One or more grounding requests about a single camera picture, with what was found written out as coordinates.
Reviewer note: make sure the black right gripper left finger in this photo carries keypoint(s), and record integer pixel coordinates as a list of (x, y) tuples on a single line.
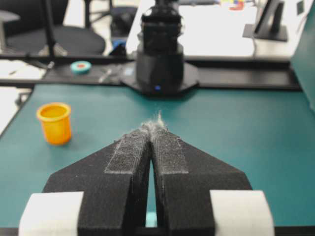
[(103, 194)]

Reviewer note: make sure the teal tape roll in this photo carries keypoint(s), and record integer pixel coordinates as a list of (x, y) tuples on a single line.
[(80, 67)]

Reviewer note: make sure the black office chair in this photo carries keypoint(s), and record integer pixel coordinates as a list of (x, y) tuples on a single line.
[(36, 27)]

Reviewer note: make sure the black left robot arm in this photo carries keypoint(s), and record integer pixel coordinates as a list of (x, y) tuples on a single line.
[(160, 57)]

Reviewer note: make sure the black monitor stand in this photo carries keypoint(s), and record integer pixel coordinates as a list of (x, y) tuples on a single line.
[(267, 25)]

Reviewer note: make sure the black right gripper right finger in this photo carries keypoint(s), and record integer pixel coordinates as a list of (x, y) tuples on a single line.
[(200, 195)]

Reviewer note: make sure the orange plastic cup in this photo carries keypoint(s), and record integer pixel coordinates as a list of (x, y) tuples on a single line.
[(55, 121)]

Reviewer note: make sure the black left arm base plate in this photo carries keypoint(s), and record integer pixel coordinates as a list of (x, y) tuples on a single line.
[(190, 80)]

